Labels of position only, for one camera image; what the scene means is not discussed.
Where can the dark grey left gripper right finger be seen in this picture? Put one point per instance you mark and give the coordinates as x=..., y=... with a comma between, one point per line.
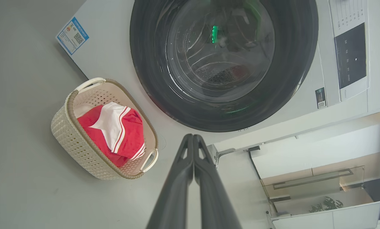
x=212, y=190

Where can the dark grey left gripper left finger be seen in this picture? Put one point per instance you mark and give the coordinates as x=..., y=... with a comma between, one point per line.
x=177, y=190

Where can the red and white garment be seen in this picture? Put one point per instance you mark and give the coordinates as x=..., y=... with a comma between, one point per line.
x=126, y=140

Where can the black round glass washer door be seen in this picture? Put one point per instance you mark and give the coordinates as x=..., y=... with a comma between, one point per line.
x=288, y=63

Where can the cream perforated laundry basket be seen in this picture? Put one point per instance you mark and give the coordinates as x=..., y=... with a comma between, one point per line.
x=69, y=140

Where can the white front-load washing machine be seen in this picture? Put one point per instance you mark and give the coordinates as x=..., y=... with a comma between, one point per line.
x=113, y=54

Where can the metal partition leg with caster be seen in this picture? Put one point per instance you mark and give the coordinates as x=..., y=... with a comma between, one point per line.
x=228, y=154

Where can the green potted plant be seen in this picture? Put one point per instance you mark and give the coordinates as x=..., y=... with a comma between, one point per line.
x=325, y=204

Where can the white rolling partition panel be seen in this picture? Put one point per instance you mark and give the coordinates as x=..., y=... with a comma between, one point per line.
x=320, y=149

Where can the white low partition board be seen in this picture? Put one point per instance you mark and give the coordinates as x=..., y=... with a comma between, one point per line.
x=329, y=218

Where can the blue energy label sticker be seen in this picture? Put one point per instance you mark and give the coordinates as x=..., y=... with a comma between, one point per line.
x=72, y=35

